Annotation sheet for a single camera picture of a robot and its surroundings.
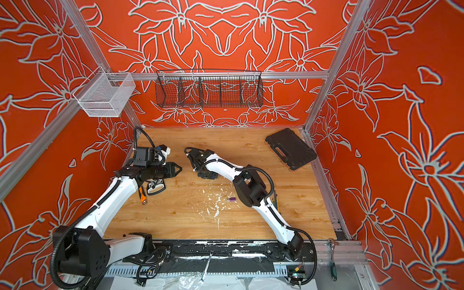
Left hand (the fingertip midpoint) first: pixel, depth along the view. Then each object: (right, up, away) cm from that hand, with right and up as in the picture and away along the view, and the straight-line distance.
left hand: (178, 167), depth 83 cm
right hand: (+11, -5, +15) cm, 20 cm away
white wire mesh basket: (-41, +37, +10) cm, 56 cm away
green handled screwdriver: (+65, -37, -13) cm, 76 cm away
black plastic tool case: (+60, +8, +20) cm, 64 cm away
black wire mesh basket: (+9, +43, +18) cm, 47 cm away
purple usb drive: (+25, -17, +5) cm, 31 cm away
